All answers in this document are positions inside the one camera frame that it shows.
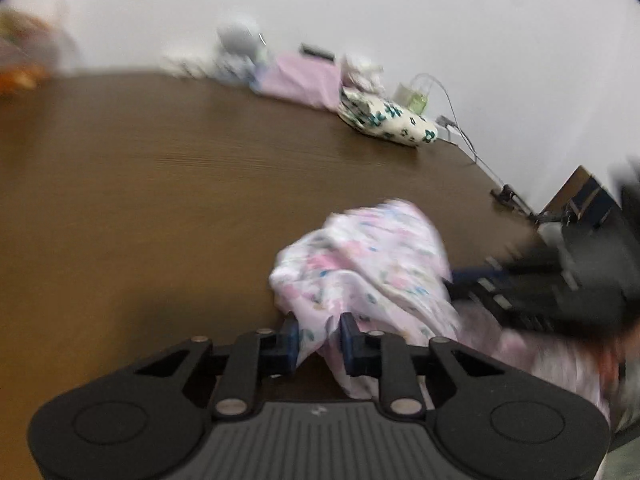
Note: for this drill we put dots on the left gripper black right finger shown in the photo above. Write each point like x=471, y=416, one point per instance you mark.
x=387, y=358

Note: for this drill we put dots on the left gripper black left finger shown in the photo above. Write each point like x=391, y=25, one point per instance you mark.
x=253, y=357

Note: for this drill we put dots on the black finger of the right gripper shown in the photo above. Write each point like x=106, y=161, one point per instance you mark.
x=470, y=295
x=471, y=274

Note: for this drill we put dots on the pink floral garment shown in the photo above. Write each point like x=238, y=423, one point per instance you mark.
x=386, y=265

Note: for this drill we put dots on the cream green-flower folded cloth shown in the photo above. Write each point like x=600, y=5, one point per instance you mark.
x=383, y=119

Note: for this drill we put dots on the green spray bottle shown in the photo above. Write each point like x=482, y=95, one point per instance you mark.
x=414, y=95

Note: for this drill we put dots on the crumpled white tissue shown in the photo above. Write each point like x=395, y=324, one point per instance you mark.
x=362, y=74

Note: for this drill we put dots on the folded pink cloth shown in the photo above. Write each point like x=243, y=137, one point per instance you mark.
x=301, y=79

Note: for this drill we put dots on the small black box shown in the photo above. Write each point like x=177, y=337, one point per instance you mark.
x=316, y=52

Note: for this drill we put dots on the white letter ornament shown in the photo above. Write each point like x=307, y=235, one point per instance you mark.
x=184, y=65

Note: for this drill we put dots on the white robot figurine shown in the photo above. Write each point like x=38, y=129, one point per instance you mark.
x=242, y=51

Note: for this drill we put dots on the clear snack bag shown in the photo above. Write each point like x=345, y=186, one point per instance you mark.
x=33, y=48

